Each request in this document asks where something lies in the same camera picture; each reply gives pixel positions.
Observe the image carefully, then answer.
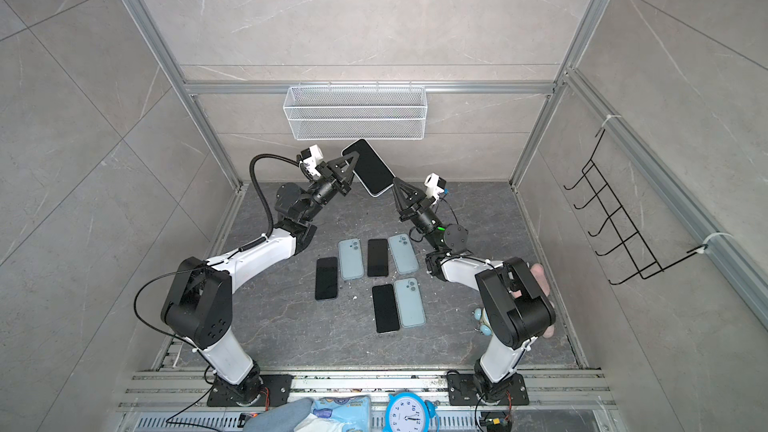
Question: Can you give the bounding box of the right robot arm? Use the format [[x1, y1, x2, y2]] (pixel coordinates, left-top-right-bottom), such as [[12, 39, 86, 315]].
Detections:
[[393, 176, 557, 402]]

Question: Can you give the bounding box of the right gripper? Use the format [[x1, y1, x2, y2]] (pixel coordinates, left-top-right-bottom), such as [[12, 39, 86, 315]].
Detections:
[[395, 183, 447, 255]]

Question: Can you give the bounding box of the black phone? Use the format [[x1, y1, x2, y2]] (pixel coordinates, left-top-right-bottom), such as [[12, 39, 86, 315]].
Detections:
[[314, 257, 339, 301], [342, 139, 394, 197], [367, 238, 389, 277]]

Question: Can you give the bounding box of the grey-blue cloth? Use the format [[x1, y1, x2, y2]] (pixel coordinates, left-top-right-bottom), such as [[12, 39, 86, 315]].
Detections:
[[242, 398, 314, 432]]

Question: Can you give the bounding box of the aluminium rail front frame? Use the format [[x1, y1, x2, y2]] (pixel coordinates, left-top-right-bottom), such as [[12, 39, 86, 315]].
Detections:
[[116, 368, 627, 431]]

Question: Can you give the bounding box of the white wire mesh basket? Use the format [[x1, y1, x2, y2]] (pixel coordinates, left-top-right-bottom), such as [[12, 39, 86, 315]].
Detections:
[[283, 85, 428, 141]]

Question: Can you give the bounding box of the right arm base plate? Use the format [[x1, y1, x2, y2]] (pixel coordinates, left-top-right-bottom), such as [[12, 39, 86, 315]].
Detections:
[[445, 370, 530, 406]]

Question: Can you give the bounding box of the small blue white cup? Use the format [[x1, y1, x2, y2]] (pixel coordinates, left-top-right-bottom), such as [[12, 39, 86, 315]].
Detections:
[[473, 308, 493, 337]]

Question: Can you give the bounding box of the blue wet wipes pack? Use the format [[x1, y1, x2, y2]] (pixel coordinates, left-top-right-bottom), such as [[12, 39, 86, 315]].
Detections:
[[295, 396, 372, 432]]

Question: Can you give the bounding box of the grey-green phone case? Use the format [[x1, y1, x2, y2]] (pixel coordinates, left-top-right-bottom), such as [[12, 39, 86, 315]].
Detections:
[[394, 278, 426, 328]]

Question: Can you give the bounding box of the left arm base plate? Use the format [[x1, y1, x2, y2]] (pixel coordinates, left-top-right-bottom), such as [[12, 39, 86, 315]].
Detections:
[[206, 374, 293, 408]]

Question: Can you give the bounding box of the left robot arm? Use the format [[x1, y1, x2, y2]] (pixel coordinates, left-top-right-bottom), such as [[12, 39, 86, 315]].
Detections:
[[161, 146, 359, 403]]

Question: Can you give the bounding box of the black wire hook rack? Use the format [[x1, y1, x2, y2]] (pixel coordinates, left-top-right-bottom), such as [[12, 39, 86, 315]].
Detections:
[[562, 128, 709, 287]]

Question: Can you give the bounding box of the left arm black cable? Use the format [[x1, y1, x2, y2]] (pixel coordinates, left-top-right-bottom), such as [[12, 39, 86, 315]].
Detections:
[[250, 154, 301, 238]]

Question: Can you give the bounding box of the pink pig plush toy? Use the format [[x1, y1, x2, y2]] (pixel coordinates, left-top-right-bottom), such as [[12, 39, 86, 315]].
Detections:
[[530, 263, 551, 297]]

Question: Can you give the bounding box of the blue alarm clock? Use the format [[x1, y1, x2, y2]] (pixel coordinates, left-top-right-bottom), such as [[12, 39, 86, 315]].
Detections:
[[382, 392, 438, 432]]

